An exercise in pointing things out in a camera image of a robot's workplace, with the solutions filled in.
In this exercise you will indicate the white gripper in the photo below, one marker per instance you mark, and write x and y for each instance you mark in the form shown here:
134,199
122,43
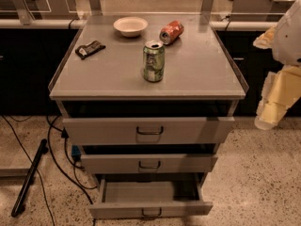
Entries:
289,38

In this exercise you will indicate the grey bottom drawer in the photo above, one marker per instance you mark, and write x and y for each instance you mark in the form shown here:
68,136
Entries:
171,195

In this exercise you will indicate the grey drawer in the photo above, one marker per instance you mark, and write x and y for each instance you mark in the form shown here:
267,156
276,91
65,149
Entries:
148,163
171,195
130,131

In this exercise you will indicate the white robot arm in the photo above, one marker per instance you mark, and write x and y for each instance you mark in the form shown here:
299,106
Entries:
284,39

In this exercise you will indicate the grey drawer cabinet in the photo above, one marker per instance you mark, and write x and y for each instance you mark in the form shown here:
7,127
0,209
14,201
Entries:
199,80

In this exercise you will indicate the grey middle drawer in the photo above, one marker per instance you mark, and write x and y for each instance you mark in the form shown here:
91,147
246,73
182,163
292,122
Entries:
148,163

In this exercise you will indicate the grey top drawer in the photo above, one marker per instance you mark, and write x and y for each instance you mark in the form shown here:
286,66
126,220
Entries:
130,131

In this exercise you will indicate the orange soda can lying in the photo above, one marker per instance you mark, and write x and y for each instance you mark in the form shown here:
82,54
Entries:
170,32

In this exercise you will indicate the green soda can upright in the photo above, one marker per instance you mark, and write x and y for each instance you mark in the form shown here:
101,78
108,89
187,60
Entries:
154,60

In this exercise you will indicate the white bowl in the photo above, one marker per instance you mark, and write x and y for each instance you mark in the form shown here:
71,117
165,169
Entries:
130,27

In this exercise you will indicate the dark snack bar packet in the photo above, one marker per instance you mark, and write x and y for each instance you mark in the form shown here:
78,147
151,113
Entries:
84,51

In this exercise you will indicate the blue power plug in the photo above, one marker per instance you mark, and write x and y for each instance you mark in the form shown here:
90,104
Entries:
75,153

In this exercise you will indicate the black floor bar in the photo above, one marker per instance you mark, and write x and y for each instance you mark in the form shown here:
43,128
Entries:
19,204

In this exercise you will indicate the white horizontal rail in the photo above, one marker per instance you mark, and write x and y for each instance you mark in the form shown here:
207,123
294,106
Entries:
76,24

